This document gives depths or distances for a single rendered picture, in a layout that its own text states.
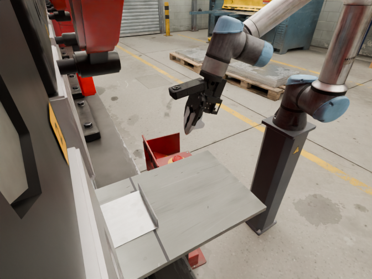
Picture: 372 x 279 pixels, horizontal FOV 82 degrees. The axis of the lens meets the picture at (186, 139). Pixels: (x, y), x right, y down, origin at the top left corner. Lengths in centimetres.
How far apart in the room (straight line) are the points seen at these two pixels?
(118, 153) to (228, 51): 45
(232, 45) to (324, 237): 141
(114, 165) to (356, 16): 84
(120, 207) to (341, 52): 80
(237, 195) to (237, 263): 108
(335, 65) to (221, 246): 113
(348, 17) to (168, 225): 78
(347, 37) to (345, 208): 138
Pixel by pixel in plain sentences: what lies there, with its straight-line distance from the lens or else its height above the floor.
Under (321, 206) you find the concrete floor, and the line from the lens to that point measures 192.
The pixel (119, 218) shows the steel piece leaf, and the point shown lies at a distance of 38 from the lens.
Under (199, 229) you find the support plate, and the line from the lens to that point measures 35.
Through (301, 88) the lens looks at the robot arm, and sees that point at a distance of 100.
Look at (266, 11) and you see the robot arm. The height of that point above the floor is 124.
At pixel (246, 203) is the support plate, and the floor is 100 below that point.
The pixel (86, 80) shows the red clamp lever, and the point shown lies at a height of 118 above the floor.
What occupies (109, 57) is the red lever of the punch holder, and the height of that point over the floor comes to 126.
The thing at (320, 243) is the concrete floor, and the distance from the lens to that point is 171.
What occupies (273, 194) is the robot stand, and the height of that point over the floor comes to 37.
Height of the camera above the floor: 130
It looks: 35 degrees down
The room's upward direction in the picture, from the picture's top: straight up
